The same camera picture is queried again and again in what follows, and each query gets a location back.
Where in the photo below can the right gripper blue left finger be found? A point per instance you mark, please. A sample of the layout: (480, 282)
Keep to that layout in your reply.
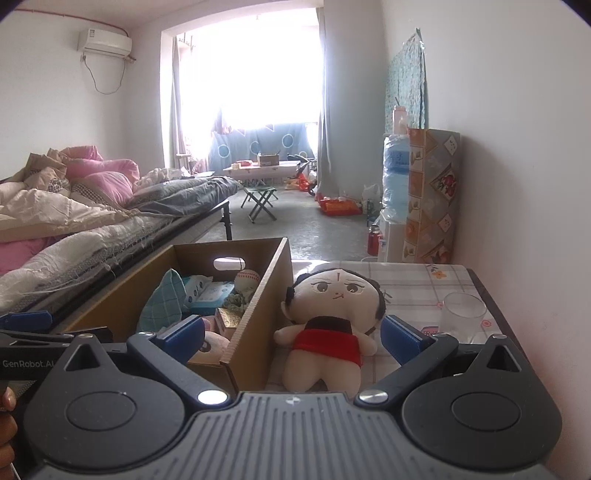
(180, 341)

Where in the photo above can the white air conditioner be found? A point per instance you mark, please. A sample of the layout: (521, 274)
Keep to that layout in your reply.
(104, 42)

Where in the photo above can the blue water dispenser bottle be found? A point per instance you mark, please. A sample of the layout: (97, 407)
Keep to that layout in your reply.
(396, 170)

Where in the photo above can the low white table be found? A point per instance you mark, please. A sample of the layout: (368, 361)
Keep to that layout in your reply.
(283, 170)

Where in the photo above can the white water dispenser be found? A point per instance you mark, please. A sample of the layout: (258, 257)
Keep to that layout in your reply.
(391, 242)

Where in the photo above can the pink quilt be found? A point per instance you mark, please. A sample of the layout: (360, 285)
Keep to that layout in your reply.
(94, 180)

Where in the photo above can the beige small box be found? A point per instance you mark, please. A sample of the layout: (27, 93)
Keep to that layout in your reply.
(226, 322)

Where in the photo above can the blue white wet wipes pack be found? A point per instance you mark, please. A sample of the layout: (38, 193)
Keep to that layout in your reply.
(194, 286)

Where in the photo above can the teal wall hanging cloth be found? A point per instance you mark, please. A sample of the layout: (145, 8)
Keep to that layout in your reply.
(407, 84)

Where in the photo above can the folding stool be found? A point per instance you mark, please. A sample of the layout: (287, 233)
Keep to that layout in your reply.
(261, 198)

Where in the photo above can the green white cloth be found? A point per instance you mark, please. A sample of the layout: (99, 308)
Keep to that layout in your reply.
(237, 302)

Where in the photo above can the bed with grey mattress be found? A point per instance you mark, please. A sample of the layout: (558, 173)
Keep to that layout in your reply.
(65, 275)

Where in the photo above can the red thermos bottle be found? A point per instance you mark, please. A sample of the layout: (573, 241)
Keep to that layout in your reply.
(374, 240)

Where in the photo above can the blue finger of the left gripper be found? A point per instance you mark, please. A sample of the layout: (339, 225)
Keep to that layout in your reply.
(37, 321)

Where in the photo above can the grey blue box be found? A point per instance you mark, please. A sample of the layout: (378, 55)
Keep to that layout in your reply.
(204, 302)

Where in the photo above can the person's left hand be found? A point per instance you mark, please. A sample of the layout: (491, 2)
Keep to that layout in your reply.
(8, 429)

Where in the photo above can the grey curtain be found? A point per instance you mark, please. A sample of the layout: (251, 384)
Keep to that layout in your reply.
(350, 156)

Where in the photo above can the teal knitted cloth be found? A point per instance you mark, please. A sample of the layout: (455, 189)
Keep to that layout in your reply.
(164, 306)

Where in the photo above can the white red baseball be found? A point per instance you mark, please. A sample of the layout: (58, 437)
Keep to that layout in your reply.
(246, 280)

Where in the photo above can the black-haired doll red skirt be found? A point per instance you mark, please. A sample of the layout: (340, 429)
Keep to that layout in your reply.
(332, 314)

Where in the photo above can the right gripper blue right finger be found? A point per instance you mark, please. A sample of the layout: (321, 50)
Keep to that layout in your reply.
(410, 347)

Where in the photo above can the blue circle-pattern window cloth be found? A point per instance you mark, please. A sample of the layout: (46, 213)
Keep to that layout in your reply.
(237, 145)

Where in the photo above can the small cardboard box on table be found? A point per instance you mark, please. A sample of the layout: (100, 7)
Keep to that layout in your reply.
(268, 160)

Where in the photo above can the pink bottle on dispenser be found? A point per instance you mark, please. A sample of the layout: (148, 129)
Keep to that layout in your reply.
(400, 120)

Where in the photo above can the pink white plush toy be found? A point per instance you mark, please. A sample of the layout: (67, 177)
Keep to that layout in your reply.
(212, 349)

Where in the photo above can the clear drinking glass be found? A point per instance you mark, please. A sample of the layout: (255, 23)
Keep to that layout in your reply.
(462, 315)

